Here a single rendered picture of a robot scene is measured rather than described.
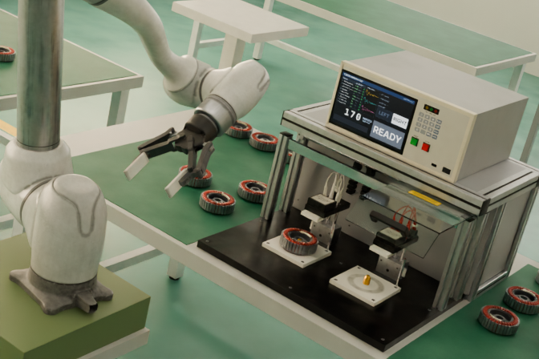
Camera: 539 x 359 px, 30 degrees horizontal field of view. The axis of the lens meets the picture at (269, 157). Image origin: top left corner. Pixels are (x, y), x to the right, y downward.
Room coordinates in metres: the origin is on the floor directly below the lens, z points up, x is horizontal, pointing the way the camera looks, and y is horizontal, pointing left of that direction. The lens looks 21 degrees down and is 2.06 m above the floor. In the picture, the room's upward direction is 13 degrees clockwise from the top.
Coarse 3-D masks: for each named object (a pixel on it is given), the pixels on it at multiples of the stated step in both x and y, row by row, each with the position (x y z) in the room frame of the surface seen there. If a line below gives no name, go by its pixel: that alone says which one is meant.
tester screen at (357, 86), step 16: (352, 80) 2.80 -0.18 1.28; (352, 96) 2.79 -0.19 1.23; (368, 96) 2.76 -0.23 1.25; (384, 96) 2.74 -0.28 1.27; (400, 96) 2.71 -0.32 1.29; (336, 112) 2.81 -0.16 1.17; (368, 112) 2.76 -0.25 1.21; (400, 112) 2.70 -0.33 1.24; (352, 128) 2.78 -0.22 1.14; (368, 128) 2.75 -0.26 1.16; (400, 128) 2.70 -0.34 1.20
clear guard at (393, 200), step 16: (368, 192) 2.51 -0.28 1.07; (384, 192) 2.53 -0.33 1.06; (400, 192) 2.56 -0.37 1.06; (352, 208) 2.45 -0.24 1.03; (368, 208) 2.44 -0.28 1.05; (384, 208) 2.43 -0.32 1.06; (400, 208) 2.45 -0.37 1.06; (416, 208) 2.47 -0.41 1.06; (432, 208) 2.50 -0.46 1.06; (448, 208) 2.53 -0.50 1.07; (368, 224) 2.40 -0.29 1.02; (384, 224) 2.40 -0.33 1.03; (416, 224) 2.38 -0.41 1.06; (432, 224) 2.39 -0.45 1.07; (448, 224) 2.42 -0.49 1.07; (400, 240) 2.35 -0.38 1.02; (416, 240) 2.34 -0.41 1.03; (432, 240) 2.34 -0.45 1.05
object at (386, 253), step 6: (378, 240) 2.59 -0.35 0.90; (384, 240) 2.58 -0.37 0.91; (372, 246) 2.58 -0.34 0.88; (378, 246) 2.59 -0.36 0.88; (384, 246) 2.58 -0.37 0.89; (390, 246) 2.57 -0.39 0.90; (396, 246) 2.57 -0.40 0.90; (378, 252) 2.56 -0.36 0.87; (384, 252) 2.56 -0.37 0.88; (390, 252) 2.56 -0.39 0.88; (396, 252) 2.66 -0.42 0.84; (402, 252) 2.65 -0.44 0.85; (402, 258) 2.65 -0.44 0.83
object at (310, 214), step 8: (312, 200) 2.72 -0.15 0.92; (320, 200) 2.72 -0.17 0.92; (328, 200) 2.73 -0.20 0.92; (344, 200) 2.82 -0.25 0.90; (304, 208) 2.73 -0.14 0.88; (312, 208) 2.71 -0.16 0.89; (320, 208) 2.70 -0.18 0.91; (328, 208) 2.71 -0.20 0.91; (336, 208) 2.74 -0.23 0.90; (344, 208) 2.79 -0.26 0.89; (312, 216) 2.68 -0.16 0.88; (320, 216) 2.69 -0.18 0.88; (328, 216) 2.79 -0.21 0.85; (336, 216) 2.78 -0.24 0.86
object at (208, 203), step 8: (208, 192) 2.89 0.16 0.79; (216, 192) 2.91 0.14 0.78; (224, 192) 2.92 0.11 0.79; (200, 200) 2.86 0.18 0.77; (208, 200) 2.84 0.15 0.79; (216, 200) 2.89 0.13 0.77; (224, 200) 2.90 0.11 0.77; (232, 200) 2.87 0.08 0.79; (208, 208) 2.83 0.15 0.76; (216, 208) 2.82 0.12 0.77; (224, 208) 2.83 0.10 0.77; (232, 208) 2.85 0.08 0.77
